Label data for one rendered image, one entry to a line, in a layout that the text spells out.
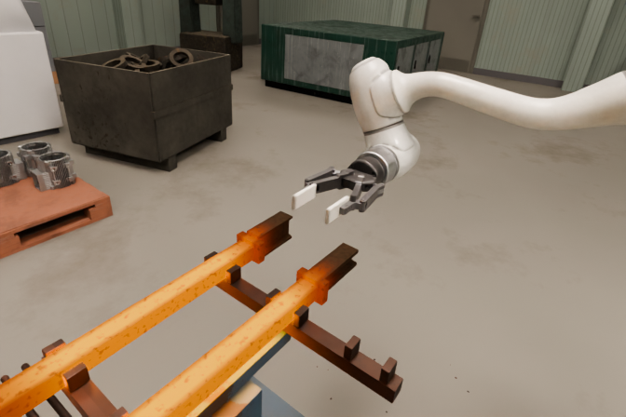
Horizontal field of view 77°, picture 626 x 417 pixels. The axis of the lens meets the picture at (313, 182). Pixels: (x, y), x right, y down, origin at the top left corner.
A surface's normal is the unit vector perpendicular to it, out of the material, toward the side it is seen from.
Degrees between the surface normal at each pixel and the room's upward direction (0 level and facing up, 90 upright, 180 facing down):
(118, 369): 0
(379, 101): 84
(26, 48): 90
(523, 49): 90
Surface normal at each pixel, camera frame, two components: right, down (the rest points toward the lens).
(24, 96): 0.79, 0.32
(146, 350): 0.07, -0.89
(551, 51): -0.55, 0.34
